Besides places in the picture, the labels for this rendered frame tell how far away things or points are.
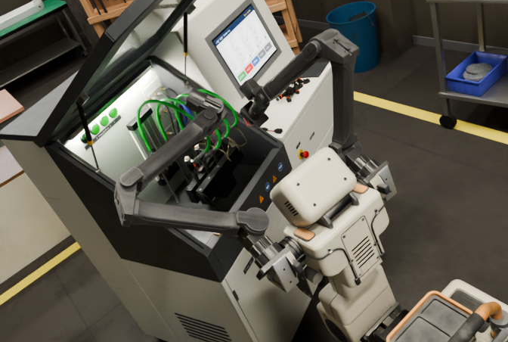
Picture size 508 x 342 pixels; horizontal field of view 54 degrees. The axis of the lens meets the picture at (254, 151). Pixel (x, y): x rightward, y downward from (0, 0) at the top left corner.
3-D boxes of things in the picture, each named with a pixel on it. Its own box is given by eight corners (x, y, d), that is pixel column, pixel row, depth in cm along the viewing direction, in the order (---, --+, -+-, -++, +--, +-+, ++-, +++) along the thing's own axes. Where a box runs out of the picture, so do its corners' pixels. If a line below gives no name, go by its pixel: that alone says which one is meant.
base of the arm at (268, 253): (262, 274, 137) (293, 247, 141) (243, 252, 139) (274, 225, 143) (258, 281, 144) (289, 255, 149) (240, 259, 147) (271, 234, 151)
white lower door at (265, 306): (275, 371, 235) (226, 279, 198) (271, 370, 236) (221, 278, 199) (324, 265, 276) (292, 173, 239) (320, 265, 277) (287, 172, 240)
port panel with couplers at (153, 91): (174, 144, 243) (147, 91, 226) (168, 144, 245) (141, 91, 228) (187, 129, 251) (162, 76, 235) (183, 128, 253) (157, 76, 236)
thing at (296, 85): (294, 104, 251) (291, 95, 248) (276, 104, 257) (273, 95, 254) (311, 80, 265) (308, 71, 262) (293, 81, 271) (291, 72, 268)
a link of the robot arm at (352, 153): (356, 164, 157) (367, 157, 159) (333, 142, 159) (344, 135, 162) (345, 178, 164) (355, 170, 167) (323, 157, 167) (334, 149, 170)
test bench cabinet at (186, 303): (277, 387, 239) (221, 284, 196) (186, 354, 271) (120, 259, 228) (329, 273, 284) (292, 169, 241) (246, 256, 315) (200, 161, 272)
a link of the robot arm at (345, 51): (342, 48, 135) (364, 35, 140) (305, 37, 143) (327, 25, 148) (343, 175, 161) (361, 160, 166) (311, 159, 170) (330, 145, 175)
